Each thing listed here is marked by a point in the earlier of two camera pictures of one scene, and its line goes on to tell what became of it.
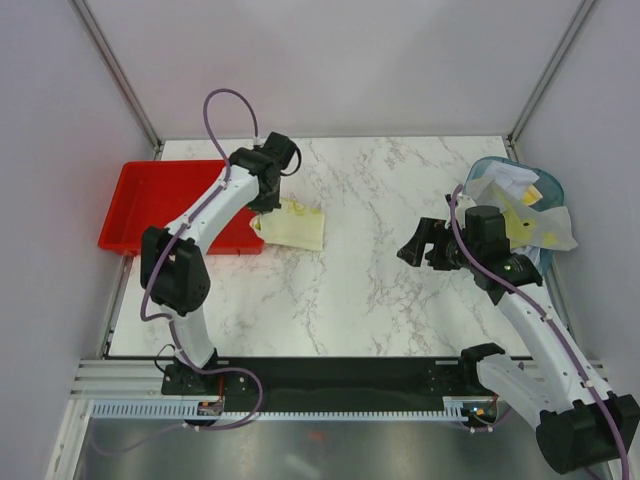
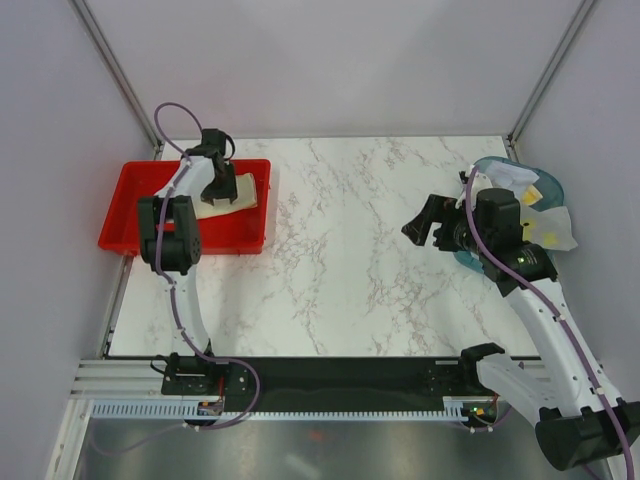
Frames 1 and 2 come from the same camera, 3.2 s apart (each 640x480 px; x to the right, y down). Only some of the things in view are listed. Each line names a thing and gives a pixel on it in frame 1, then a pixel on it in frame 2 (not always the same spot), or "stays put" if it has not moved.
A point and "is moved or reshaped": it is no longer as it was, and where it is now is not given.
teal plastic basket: (551, 188) stays put
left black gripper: (264, 207) -> (227, 192)
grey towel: (549, 227) stays put
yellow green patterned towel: (291, 224) is moved or reshaped
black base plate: (273, 384) stays put
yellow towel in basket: (531, 196) stays put
